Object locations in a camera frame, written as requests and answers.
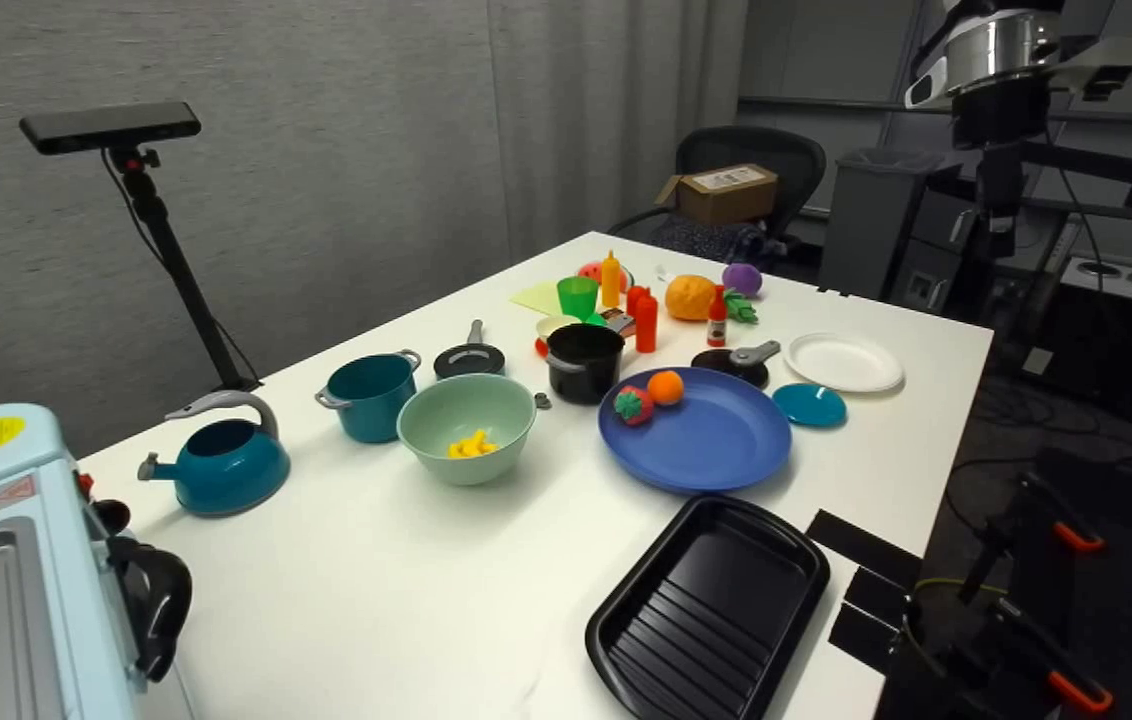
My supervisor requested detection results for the tall red ketchup bottle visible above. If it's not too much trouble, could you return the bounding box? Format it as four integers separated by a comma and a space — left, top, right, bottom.
624, 286, 663, 355

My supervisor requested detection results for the blue plate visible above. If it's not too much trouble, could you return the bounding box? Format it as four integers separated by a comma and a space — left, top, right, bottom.
596, 365, 796, 500

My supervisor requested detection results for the light blue toy oven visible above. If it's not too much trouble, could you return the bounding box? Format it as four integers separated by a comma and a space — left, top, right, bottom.
0, 399, 149, 720

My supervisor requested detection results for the teal toy kettle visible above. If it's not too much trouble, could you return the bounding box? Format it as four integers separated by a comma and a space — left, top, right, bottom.
138, 390, 295, 521

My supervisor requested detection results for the black office chair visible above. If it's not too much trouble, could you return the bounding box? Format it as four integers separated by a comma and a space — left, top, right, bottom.
673, 126, 831, 264

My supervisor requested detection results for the black camera tripod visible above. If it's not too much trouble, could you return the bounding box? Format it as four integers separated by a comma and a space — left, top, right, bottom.
99, 139, 264, 394

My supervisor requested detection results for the black baking tray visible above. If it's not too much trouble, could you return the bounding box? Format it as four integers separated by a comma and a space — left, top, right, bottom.
585, 493, 835, 720

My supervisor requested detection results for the grey computer tower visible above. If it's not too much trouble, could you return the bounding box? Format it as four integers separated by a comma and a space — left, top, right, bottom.
817, 143, 980, 315

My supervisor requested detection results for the black bar camera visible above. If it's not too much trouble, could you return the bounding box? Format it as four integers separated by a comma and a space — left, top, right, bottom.
18, 102, 206, 155

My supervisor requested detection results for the small red sauce bottle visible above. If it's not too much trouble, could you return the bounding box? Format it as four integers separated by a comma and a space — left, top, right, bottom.
705, 286, 732, 355

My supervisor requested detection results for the cardboard box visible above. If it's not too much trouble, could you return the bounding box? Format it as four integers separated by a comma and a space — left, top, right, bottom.
653, 160, 784, 231

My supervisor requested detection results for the green plastic cup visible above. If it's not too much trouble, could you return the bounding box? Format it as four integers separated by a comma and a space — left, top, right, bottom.
551, 272, 605, 323

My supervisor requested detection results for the mint green bowl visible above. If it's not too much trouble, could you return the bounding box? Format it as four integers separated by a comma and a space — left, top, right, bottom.
391, 372, 541, 490

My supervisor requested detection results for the black pan grey handle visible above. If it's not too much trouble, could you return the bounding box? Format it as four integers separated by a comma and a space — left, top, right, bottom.
689, 338, 787, 394

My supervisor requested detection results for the teal pot with handles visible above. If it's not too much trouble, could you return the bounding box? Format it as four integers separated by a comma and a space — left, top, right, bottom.
313, 350, 427, 448

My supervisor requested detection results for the black clamp orange handle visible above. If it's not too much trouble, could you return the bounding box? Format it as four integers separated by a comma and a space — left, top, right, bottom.
959, 474, 1112, 603
978, 596, 1119, 720

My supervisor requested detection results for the toy pineapple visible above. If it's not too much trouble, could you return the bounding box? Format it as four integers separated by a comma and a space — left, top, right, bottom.
663, 272, 723, 328

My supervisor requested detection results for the yellow mustard bottle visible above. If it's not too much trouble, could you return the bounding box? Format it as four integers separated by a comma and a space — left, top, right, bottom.
596, 247, 629, 315

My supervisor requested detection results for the black tape strip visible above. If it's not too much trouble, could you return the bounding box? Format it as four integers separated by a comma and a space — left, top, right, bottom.
804, 508, 920, 581
843, 565, 916, 629
828, 601, 908, 674

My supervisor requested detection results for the teal small bowl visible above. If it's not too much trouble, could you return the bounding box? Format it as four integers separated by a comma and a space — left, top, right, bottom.
768, 379, 853, 433

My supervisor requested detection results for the small teal frying pan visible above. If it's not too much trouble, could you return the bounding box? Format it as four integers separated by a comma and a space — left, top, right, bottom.
434, 315, 514, 385

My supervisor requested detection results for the purple toy vegetable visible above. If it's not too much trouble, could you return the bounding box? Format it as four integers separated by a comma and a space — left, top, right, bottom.
719, 259, 768, 299

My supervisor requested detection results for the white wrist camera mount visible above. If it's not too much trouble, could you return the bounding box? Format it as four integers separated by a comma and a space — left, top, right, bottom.
899, 60, 959, 113

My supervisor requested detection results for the white plate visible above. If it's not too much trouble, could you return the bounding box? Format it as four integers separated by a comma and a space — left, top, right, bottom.
780, 328, 908, 399

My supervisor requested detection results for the orange toy fruit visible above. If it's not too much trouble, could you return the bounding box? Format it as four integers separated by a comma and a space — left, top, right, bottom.
645, 367, 689, 407

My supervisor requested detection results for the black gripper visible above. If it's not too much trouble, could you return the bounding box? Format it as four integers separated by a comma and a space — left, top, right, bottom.
958, 80, 1041, 299

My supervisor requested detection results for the red green toy fruit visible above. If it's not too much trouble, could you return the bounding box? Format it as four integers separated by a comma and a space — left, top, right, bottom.
613, 385, 660, 433

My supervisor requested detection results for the small black pot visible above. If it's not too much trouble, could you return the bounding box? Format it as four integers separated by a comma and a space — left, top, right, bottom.
533, 321, 629, 407

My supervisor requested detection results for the yellow-green mat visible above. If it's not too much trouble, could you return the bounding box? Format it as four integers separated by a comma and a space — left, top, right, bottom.
510, 275, 568, 321

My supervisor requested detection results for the black rounded object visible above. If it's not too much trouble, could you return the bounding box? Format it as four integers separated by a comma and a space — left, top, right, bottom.
103, 534, 195, 688

